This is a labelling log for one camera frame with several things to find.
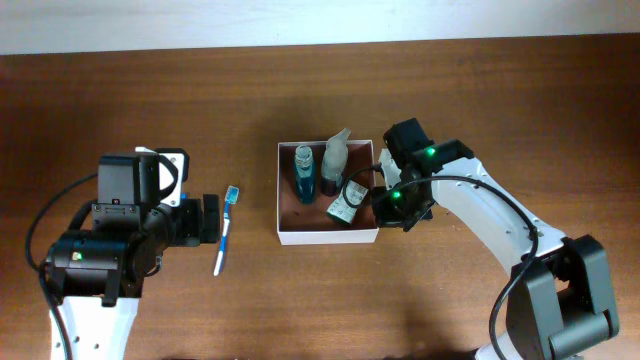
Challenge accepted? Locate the teal mouthwash bottle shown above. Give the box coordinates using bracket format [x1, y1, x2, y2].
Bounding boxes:
[294, 145, 316, 205]

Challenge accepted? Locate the white cardboard box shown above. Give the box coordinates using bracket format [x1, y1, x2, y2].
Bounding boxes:
[276, 140, 379, 245]

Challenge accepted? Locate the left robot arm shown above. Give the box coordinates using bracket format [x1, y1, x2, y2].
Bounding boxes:
[39, 194, 221, 359]

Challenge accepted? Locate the clear dark spray bottle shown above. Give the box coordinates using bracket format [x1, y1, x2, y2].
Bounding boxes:
[321, 128, 351, 197]

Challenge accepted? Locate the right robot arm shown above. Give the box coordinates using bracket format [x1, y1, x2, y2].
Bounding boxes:
[372, 119, 620, 359]

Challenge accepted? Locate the green Dettol soap box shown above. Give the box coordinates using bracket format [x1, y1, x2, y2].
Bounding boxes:
[327, 181, 369, 224]

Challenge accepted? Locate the blue white toothbrush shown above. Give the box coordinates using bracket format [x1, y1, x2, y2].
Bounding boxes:
[213, 185, 239, 277]

